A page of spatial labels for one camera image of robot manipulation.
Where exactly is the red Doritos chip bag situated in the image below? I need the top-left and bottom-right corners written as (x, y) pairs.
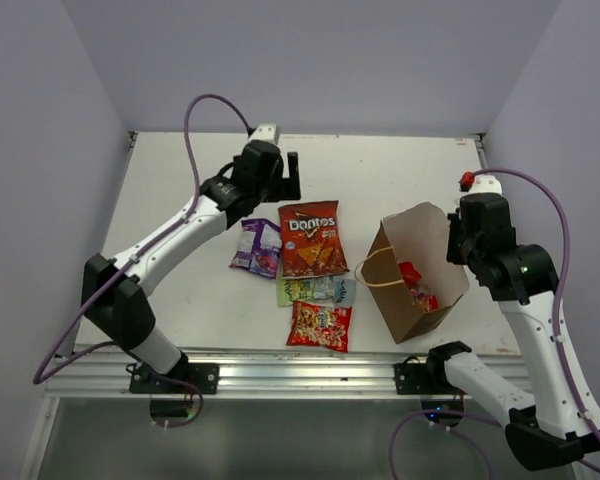
top-left (278, 200), bottom-right (349, 279)

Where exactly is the brown paper bag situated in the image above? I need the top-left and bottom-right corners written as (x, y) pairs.
top-left (354, 202), bottom-right (469, 344)

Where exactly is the red fruit candy bag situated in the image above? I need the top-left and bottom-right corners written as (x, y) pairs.
top-left (398, 262), bottom-right (439, 313)

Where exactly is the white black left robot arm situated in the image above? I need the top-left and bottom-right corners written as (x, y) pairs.
top-left (81, 140), bottom-right (301, 393)

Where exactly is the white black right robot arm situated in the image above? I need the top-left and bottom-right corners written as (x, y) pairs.
top-left (425, 193), bottom-right (600, 471)

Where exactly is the purple snack bag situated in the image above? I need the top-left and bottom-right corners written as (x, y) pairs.
top-left (229, 218), bottom-right (282, 279)

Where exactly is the red mixed snack bag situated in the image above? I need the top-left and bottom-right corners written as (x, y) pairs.
top-left (286, 301), bottom-right (352, 353)

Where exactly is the aluminium table edge strip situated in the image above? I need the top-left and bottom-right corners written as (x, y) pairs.
top-left (473, 133), bottom-right (487, 169)

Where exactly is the green snack packet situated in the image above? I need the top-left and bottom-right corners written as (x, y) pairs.
top-left (276, 279), bottom-right (318, 307)

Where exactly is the pale blue snack packet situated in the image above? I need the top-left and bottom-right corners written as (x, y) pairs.
top-left (311, 276), bottom-right (358, 308)

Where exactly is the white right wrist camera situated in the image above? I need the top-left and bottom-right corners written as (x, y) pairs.
top-left (459, 172), bottom-right (503, 197)

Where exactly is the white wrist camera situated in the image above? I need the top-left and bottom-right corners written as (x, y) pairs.
top-left (459, 172), bottom-right (503, 197)
top-left (248, 123), bottom-right (280, 145)

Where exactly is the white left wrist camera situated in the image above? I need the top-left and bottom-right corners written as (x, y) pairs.
top-left (248, 123), bottom-right (280, 145)

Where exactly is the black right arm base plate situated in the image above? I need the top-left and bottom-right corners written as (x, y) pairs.
top-left (393, 356), bottom-right (439, 395)

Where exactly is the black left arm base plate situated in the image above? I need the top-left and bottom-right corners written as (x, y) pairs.
top-left (125, 362), bottom-right (220, 395)

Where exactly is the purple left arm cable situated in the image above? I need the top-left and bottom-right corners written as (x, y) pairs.
top-left (32, 93), bottom-right (255, 386)

